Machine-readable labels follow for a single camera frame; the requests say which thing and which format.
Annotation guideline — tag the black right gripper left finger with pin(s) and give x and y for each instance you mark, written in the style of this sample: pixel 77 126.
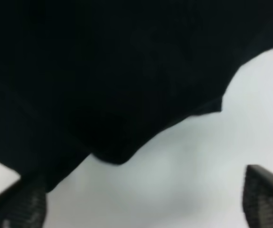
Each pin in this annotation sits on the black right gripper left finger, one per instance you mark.
pixel 24 204

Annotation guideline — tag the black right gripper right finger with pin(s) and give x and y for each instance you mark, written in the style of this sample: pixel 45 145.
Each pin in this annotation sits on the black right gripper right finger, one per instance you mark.
pixel 257 201

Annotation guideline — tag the black short sleeve shirt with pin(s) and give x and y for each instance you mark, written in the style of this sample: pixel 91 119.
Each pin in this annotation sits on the black short sleeve shirt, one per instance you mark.
pixel 103 77

